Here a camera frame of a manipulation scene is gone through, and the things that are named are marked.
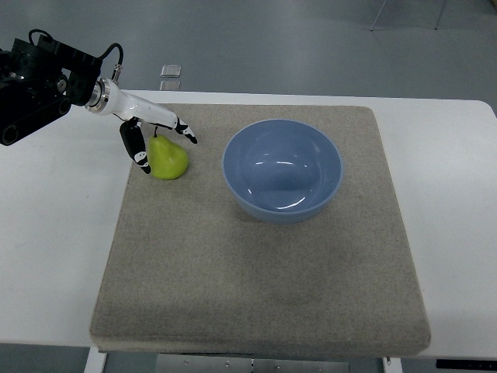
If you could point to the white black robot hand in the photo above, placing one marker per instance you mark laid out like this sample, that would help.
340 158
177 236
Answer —
108 99

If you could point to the green pear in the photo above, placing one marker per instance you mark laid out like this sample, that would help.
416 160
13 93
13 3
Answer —
168 161

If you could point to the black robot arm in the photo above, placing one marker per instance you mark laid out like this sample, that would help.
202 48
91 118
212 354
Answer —
42 78

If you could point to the blue ceramic bowl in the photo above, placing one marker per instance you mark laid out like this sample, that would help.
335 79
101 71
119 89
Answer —
282 171

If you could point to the lower floor socket plate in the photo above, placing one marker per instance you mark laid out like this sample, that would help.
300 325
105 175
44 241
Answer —
170 85

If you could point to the floor socket plate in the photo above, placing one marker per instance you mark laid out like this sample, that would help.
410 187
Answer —
170 85
170 71

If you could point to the upper floor socket plate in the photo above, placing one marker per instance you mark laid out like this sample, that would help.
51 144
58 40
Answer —
170 71

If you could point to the grey felt mat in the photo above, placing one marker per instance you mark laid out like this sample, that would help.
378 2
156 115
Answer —
190 272

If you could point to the metal chair legs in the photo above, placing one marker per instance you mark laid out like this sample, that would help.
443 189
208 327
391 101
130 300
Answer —
427 14

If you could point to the white table frame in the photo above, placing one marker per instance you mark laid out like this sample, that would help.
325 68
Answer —
97 361

